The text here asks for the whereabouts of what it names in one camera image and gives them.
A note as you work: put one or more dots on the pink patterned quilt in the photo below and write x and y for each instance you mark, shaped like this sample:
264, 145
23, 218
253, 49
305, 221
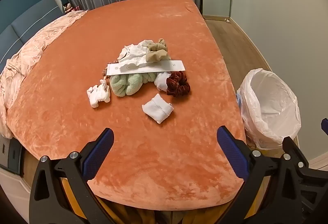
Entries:
30, 52

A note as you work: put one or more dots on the white sock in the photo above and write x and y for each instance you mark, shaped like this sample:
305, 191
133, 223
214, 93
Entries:
157, 108
160, 81

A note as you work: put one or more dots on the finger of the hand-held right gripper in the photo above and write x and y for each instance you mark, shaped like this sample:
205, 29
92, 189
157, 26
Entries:
325, 125

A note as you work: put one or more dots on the white tissue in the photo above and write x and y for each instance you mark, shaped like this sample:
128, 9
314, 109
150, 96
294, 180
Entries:
133, 54

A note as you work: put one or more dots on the small doll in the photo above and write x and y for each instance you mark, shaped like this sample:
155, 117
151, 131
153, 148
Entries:
67, 7

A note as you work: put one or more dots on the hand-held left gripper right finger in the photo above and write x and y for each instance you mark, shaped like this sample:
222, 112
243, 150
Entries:
232, 152

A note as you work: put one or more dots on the waste bin with white liner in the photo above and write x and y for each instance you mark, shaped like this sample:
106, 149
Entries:
271, 101

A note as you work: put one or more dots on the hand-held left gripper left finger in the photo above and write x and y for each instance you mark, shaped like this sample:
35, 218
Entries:
98, 152

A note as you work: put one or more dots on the beige knotted stockings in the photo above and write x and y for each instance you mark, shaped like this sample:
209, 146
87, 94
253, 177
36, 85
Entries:
156, 54

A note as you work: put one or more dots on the long white box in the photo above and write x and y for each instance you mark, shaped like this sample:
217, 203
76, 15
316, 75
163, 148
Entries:
153, 67

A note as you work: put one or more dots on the dark bedside cabinet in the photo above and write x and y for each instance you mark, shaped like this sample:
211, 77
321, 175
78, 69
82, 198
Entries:
11, 154

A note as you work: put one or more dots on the dark red velvet scrunchie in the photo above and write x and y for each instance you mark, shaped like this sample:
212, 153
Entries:
178, 84

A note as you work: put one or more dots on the orange plush bed blanket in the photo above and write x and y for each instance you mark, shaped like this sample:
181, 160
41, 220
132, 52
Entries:
153, 21

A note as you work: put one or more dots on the blue padded headboard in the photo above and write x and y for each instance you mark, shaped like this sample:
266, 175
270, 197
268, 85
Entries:
28, 21

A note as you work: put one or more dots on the brown spotted scrunchie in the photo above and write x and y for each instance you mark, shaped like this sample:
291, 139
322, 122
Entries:
105, 70

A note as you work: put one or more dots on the green fuzzy socks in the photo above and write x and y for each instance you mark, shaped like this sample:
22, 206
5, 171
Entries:
125, 85

